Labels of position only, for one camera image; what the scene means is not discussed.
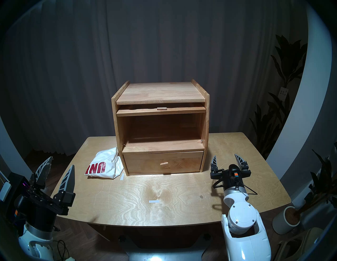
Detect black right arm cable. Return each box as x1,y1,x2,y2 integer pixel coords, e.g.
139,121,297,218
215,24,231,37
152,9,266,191
213,182,258,195

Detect wooden cabinet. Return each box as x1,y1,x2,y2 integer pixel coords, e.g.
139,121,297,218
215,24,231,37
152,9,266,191
111,79,210,176

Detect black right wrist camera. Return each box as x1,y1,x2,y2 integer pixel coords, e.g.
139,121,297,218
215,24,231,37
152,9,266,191
229,164,241,184

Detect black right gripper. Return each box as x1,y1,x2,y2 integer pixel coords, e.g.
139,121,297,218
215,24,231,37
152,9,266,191
210,154,251,190

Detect wooden drawer with knob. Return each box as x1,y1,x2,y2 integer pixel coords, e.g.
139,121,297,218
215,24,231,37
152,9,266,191
123,151,204,174

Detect grey curtain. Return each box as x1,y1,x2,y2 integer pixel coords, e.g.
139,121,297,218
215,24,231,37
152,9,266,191
5,0,303,155

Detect dark potted plant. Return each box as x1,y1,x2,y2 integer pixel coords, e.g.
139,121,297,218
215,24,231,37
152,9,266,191
298,143,337,216

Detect white box device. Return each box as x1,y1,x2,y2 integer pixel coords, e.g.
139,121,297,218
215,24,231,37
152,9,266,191
0,171,11,202

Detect black computer tower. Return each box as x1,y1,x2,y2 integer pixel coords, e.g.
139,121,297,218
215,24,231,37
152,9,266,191
4,172,32,229

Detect tall dark leafy plant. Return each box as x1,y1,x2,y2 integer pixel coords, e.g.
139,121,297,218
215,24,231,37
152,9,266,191
249,34,308,158

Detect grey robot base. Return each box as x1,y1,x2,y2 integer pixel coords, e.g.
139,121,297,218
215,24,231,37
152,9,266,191
124,234,211,261

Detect white round plant pot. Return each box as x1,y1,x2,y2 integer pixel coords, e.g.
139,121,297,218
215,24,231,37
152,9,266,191
272,206,300,235

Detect wooden sliding panel with knob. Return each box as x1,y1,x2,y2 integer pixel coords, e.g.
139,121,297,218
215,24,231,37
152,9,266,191
117,107,206,117

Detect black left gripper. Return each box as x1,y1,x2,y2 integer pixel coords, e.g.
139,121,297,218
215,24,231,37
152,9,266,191
13,157,76,232

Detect black floor cable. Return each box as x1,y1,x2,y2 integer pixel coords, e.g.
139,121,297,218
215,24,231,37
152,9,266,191
51,239,70,259

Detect white shirt with red print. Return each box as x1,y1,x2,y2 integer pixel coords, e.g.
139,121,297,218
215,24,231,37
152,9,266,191
85,147,124,179

